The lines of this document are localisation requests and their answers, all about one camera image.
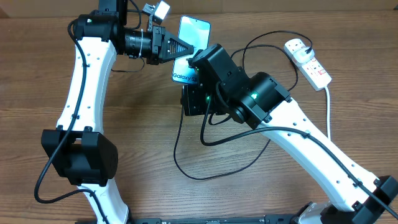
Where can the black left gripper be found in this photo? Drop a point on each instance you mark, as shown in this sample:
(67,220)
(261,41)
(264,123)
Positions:
(160,46)

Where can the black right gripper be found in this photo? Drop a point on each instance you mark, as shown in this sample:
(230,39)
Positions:
(194,102)

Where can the Samsung Galaxy smartphone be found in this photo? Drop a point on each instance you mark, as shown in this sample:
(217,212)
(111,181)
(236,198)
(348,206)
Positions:
(195,32)

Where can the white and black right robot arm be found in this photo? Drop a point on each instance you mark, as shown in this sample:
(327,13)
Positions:
(355,195)

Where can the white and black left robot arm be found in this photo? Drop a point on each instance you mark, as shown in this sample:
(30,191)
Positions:
(77,147)

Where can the white charger plug adapter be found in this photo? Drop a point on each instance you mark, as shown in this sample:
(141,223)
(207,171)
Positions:
(303,55)

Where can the white power strip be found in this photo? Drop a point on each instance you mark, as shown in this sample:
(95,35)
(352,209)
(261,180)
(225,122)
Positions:
(313,71)

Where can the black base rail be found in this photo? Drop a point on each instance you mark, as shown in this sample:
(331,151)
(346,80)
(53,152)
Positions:
(267,219)

